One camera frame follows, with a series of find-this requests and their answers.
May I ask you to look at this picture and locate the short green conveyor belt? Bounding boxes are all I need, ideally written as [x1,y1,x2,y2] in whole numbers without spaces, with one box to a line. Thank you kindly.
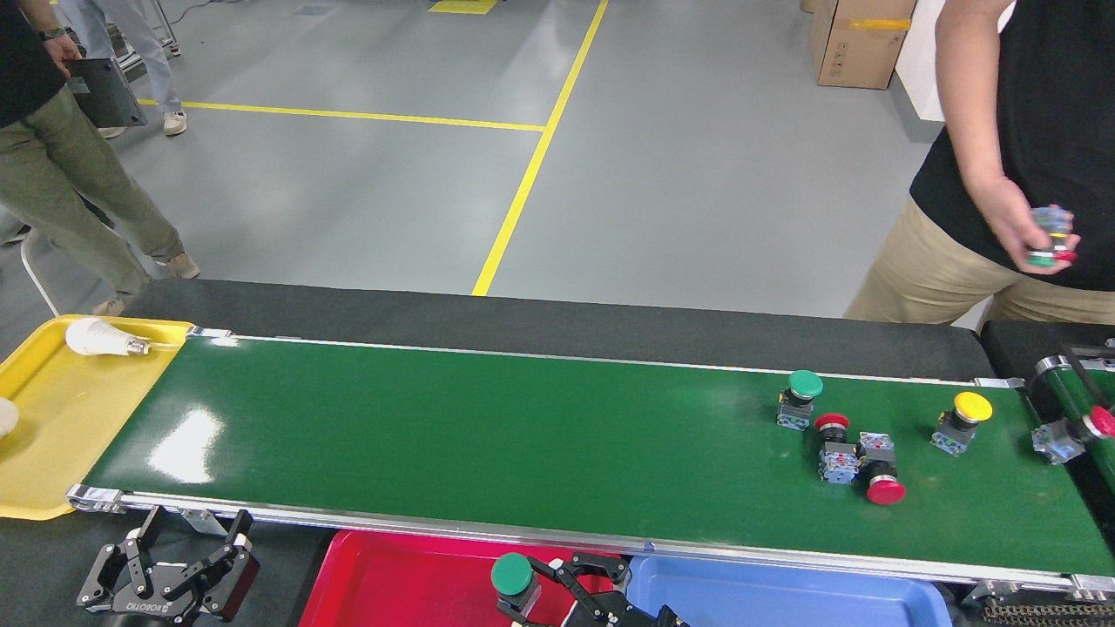
[1026,344,1115,497]

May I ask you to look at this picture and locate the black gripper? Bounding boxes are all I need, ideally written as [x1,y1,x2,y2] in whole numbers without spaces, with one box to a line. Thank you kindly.
[77,505,260,627]
[527,551,689,627]

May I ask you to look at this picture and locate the brown cardboard box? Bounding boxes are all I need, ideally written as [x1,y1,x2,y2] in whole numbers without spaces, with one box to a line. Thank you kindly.
[808,0,917,90]

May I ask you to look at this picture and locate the conveyor drive chain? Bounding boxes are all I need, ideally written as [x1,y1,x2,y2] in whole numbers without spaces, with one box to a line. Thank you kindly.
[983,599,1115,624]

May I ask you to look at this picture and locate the yellow plastic tray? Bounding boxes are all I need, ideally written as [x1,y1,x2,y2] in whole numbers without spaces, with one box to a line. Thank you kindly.
[0,315,194,521]

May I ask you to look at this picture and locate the person's right hand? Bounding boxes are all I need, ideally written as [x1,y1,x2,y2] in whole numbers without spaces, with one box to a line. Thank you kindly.
[980,179,1081,276]

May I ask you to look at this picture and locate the long green conveyor belt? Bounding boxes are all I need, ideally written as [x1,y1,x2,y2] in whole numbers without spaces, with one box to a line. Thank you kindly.
[68,327,1115,602]

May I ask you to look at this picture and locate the black conveyor guide frame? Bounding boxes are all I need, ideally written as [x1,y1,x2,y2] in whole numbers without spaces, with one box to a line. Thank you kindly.
[1028,342,1115,415]

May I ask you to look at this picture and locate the red plastic bin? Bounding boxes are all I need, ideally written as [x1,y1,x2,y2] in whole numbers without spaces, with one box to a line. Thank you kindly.
[299,529,628,627]

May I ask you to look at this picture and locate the person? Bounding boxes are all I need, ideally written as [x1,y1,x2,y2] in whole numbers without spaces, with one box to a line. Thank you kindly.
[59,0,188,138]
[843,0,1115,327]
[0,0,201,319]

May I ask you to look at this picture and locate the blue plastic bin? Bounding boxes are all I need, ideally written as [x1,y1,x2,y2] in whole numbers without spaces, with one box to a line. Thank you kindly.
[625,556,955,627]

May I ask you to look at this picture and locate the yellow push button switch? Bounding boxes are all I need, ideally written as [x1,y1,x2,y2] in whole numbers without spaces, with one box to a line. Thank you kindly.
[930,392,994,457]

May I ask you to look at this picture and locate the person's hand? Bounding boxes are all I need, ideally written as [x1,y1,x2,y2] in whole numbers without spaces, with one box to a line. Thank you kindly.
[39,30,84,79]

